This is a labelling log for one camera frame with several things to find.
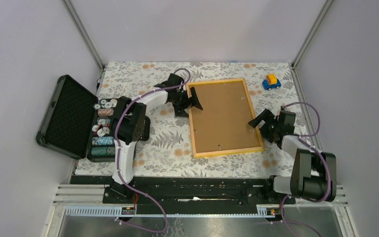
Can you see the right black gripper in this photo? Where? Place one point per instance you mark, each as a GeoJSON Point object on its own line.
{"type": "Point", "coordinates": [265, 116]}

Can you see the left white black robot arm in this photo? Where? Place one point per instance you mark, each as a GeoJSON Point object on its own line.
{"type": "Point", "coordinates": [132, 124]}

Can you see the yellow wooden picture frame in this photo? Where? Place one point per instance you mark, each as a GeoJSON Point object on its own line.
{"type": "Point", "coordinates": [225, 153]}

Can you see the right aluminium corner post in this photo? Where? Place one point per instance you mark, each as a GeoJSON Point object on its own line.
{"type": "Point", "coordinates": [313, 30]}

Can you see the left aluminium corner post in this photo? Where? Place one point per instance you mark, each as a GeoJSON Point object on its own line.
{"type": "Point", "coordinates": [73, 14]}

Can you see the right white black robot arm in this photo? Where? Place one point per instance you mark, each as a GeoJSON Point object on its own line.
{"type": "Point", "coordinates": [313, 175]}

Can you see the black poker chip case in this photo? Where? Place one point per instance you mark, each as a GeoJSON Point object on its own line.
{"type": "Point", "coordinates": [78, 124]}

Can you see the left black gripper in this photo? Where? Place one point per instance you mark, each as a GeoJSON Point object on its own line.
{"type": "Point", "coordinates": [179, 110]}

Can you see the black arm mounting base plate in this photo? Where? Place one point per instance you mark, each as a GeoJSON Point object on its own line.
{"type": "Point", "coordinates": [187, 195]}

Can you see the yellow blue toy car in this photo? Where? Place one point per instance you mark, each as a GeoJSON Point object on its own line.
{"type": "Point", "coordinates": [271, 82]}

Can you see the brown cardboard backing board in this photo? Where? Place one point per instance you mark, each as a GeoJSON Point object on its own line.
{"type": "Point", "coordinates": [225, 114]}

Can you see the floral patterned table mat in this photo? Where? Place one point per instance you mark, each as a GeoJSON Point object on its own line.
{"type": "Point", "coordinates": [168, 151]}

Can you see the aluminium corner post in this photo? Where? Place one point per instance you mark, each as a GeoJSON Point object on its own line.
{"type": "Point", "coordinates": [313, 30]}
{"type": "Point", "coordinates": [73, 14]}

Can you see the aluminium rail front frame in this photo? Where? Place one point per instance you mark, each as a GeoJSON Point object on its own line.
{"type": "Point", "coordinates": [95, 200]}

